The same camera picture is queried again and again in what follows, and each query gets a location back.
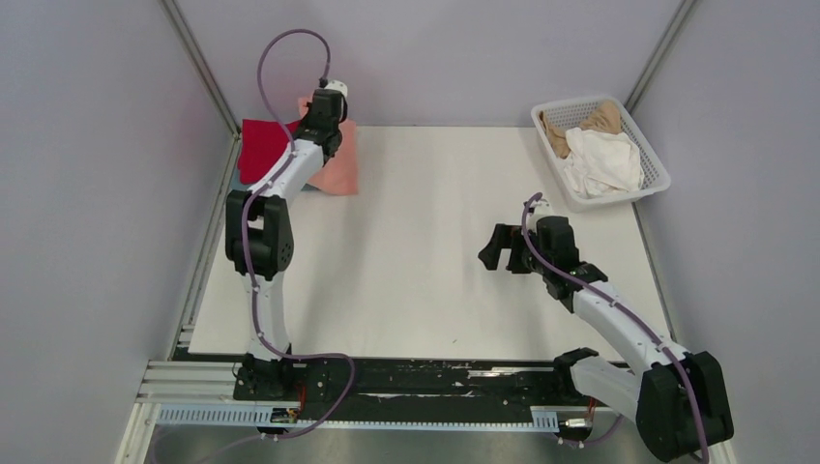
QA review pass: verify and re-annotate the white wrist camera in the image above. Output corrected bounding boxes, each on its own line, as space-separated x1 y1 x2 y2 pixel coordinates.
528 198 554 220
320 79 348 99

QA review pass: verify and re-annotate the tan t shirt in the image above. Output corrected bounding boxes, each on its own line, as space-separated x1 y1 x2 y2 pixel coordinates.
538 101 621 160

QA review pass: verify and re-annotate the salmon pink t shirt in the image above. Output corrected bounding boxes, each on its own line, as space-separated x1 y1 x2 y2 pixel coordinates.
303 119 359 196

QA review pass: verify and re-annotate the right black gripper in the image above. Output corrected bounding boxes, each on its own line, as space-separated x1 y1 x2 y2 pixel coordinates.
478 224 551 276

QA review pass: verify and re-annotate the folded red t shirt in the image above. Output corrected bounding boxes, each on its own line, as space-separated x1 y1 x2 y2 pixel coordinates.
237 119 300 185

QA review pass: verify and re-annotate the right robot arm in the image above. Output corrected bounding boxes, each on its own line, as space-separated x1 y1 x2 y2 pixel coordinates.
478 216 735 462

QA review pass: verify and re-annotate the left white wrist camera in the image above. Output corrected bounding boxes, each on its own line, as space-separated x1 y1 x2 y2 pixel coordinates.
320 79 348 99

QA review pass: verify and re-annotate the aluminium frame rail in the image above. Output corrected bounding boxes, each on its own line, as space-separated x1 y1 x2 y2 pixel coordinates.
135 360 720 415

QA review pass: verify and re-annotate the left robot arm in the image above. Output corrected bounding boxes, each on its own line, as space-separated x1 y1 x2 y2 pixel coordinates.
225 81 348 401

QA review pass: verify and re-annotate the folded grey-blue t shirt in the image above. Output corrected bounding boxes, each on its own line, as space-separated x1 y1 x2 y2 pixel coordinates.
230 179 318 191

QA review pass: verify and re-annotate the white plastic basket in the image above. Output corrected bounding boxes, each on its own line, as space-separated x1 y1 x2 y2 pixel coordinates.
531 96 671 213

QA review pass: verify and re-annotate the white t shirt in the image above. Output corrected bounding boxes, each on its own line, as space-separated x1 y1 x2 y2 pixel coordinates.
563 128 645 199

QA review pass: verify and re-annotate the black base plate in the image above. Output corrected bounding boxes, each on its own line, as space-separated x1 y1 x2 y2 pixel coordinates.
233 358 594 424

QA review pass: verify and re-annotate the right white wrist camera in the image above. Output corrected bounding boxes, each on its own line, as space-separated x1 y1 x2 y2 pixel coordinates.
528 198 554 220

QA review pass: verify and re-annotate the slotted cable duct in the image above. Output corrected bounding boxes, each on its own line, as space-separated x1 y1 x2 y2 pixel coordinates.
156 404 560 434

